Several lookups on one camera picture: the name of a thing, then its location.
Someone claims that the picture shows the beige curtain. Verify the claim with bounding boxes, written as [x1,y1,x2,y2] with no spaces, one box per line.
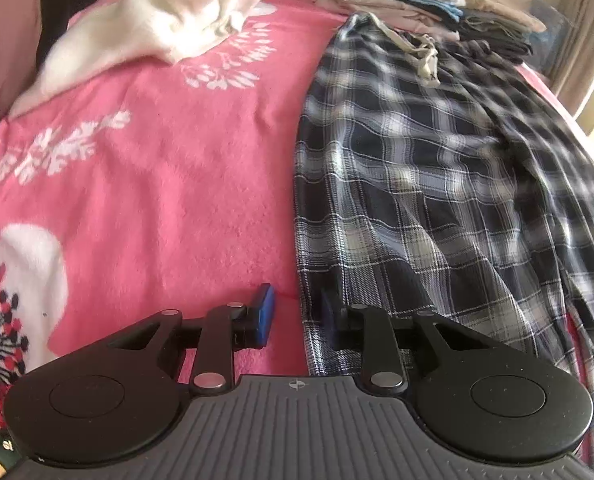
[547,0,594,137]

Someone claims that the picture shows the stack of dark folded clothes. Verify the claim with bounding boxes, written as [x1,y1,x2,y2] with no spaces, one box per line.
[454,0,549,67]

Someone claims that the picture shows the dark plaid pants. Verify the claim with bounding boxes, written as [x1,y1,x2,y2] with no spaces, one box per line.
[293,10,594,476]

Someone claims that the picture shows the pink floral blanket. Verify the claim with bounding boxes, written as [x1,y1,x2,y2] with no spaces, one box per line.
[0,0,594,431]

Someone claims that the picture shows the mauve cushion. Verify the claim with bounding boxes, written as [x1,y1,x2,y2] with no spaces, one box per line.
[0,0,44,142]

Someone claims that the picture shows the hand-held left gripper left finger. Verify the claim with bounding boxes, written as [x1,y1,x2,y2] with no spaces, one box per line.
[104,282,278,396]

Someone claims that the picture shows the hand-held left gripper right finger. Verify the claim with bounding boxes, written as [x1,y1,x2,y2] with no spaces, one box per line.
[319,287,482,396]

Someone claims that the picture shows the cream fleece garment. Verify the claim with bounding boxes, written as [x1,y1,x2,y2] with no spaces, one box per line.
[8,0,272,120]

